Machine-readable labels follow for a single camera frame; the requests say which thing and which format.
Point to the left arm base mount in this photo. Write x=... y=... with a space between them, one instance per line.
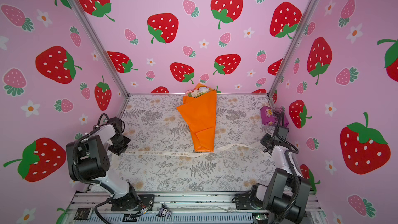
x=133 y=201

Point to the small black box left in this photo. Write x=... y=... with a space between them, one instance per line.
x=83 y=213

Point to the white blue fake rose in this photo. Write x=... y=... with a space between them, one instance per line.
x=203 y=90

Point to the purple snack bag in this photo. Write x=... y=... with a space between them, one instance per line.
x=270 y=116

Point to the aluminium corner post right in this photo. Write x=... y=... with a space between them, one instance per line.
x=306 y=17

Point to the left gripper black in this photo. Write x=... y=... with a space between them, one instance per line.
x=118 y=152

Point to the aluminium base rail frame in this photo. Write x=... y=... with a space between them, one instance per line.
x=186 y=207

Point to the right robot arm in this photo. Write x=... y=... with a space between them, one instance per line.
x=286 y=195

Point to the clear ribbon strip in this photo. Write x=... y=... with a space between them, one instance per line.
x=189 y=154

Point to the aluminium corner post left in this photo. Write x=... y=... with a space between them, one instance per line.
x=96 y=42

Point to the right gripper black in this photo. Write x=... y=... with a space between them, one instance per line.
x=266 y=138

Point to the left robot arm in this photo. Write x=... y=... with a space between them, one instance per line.
x=88 y=161

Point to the aluminium corner post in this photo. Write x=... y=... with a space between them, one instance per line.
x=306 y=17
x=96 y=42

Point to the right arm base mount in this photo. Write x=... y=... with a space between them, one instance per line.
x=248 y=200

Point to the orange wrapping paper sheet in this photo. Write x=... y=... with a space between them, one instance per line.
x=200 y=114

